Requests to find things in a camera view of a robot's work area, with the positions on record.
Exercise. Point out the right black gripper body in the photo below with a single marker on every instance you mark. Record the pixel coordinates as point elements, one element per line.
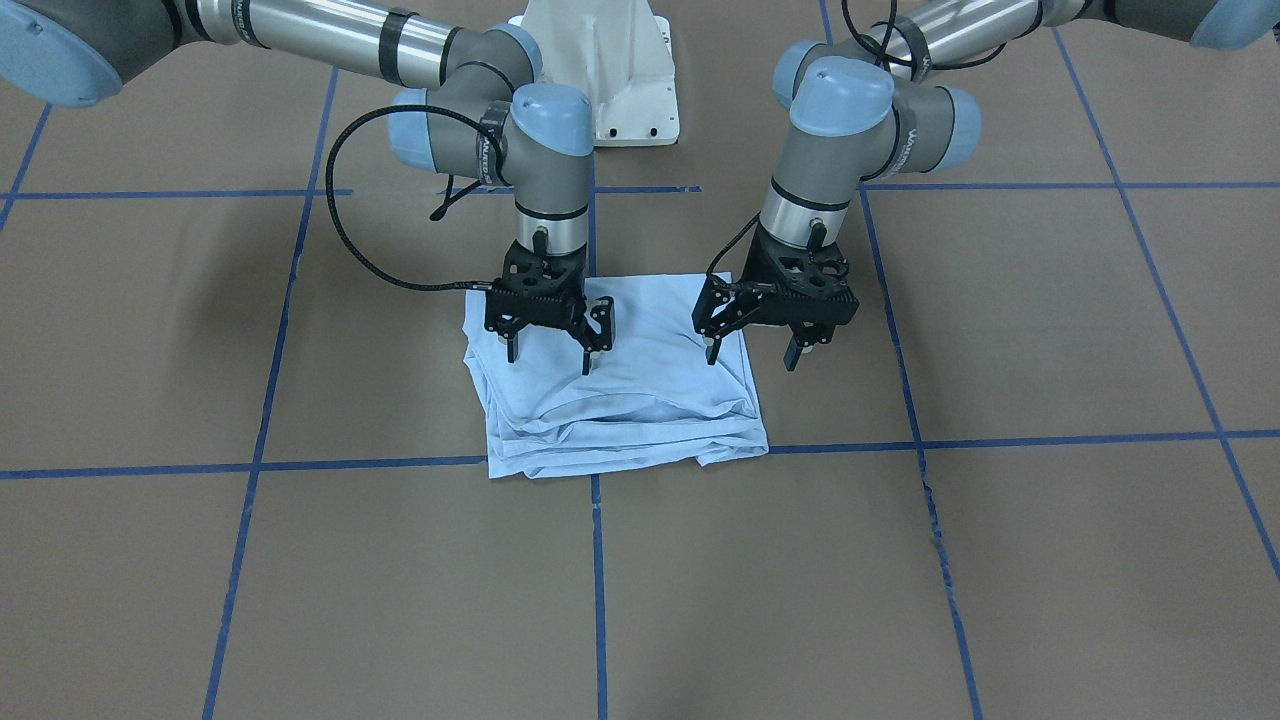
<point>599,322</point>

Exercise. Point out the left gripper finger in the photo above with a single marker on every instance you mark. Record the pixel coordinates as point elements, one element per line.
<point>724,307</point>
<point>804,337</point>

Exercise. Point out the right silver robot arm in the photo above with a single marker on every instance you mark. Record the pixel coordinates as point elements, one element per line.
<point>470,105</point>

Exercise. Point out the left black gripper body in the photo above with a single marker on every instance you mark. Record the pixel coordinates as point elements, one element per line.
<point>722,309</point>

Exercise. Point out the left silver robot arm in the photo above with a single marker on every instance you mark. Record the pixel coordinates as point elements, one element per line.
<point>863,110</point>

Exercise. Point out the light blue t-shirt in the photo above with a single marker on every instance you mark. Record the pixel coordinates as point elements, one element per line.
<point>652,399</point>

